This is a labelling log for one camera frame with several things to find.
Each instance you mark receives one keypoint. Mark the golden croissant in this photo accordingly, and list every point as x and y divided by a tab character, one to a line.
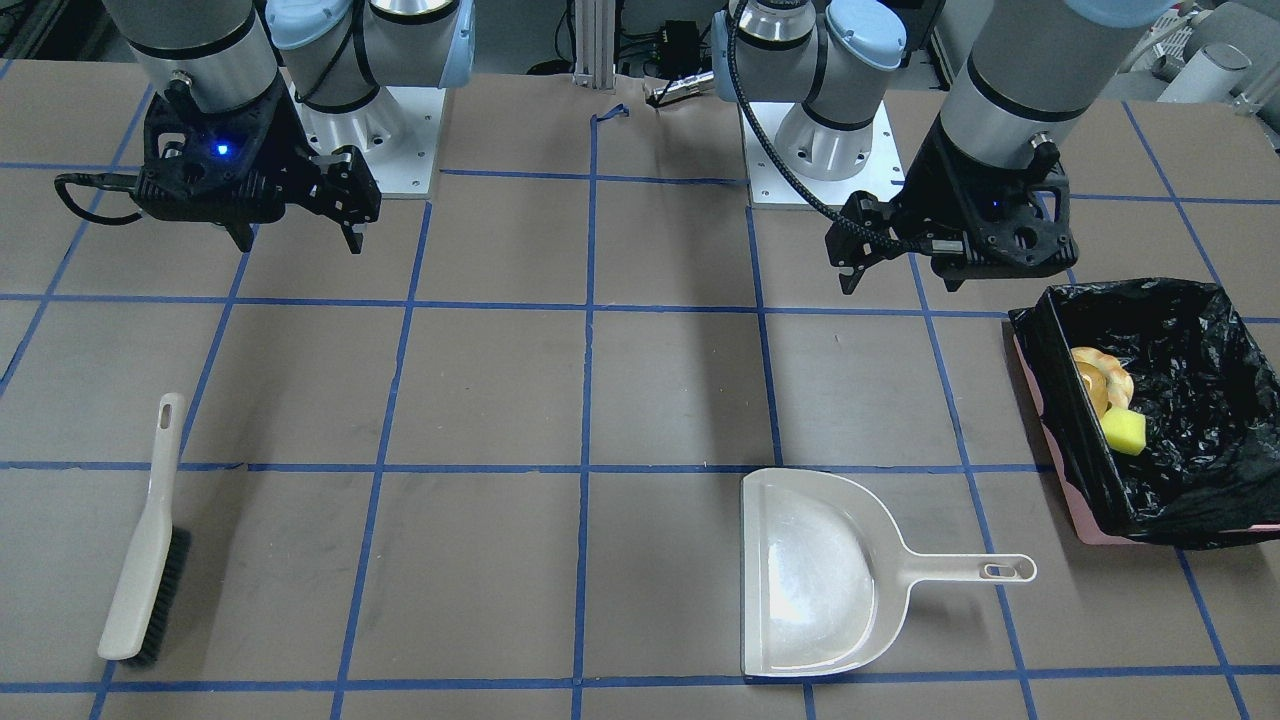
1108	385

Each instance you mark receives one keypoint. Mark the yellow green sponge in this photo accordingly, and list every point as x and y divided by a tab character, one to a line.
1124	430

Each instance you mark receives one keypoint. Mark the beige plastic dustpan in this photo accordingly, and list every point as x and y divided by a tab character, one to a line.
827	576

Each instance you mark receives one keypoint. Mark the beige hand brush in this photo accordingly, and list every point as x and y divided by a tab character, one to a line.
148	583

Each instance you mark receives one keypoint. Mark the pink bin with black bag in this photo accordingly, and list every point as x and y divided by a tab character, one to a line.
1209	475

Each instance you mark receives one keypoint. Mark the aluminium frame post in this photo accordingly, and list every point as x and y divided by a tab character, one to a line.
594	44

